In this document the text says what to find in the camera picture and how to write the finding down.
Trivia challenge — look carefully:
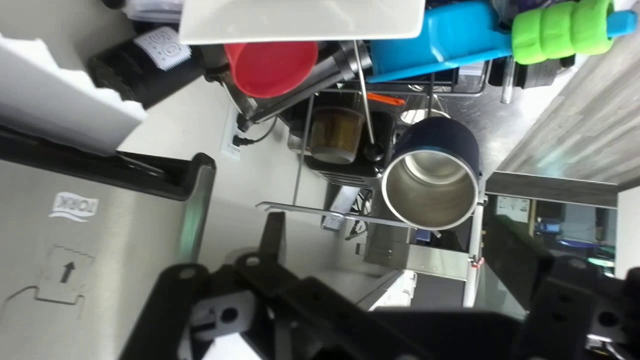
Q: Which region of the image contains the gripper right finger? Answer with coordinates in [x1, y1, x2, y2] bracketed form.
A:
[520, 256, 640, 360]

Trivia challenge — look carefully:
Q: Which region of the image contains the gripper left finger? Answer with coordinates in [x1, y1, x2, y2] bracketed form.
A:
[120, 212, 401, 360]

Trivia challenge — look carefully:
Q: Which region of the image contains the navy steel mug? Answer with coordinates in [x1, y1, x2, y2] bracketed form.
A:
[381, 116, 482, 231]

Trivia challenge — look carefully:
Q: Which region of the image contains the steel tap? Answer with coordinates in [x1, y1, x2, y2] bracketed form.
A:
[256, 201, 417, 229]

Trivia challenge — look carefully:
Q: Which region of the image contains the steel paper towel dispenser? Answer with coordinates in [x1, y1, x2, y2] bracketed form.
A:
[0, 125, 217, 360]

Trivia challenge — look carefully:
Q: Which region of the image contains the brown glass jar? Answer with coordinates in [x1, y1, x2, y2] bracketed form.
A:
[309, 106, 366, 165]

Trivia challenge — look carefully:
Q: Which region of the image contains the steel utensil with black end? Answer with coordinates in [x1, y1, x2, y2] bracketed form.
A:
[352, 40, 386, 162]

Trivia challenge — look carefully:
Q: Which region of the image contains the orange utensil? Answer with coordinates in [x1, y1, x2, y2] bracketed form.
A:
[366, 92, 406, 107]

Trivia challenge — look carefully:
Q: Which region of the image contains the red plastic cup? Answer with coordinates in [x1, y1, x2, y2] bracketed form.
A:
[224, 41, 319, 99]

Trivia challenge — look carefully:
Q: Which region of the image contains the black bottle with white label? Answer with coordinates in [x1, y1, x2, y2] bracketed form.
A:
[87, 26, 206, 110]

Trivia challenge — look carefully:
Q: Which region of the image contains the white rectangular plate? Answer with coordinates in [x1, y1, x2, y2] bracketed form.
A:
[179, 0, 426, 46]

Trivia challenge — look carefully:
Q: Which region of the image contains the white paper towel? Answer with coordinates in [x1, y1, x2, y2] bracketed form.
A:
[0, 34, 148, 156]

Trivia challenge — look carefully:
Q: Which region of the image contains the black wire dish rack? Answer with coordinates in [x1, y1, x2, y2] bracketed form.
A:
[280, 40, 576, 241]

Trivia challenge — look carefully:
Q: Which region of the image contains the black cable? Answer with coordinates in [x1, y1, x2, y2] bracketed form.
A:
[232, 116, 279, 147]

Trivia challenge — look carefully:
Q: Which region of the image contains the white wall socket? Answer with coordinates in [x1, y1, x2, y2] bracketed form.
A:
[221, 107, 246, 161]

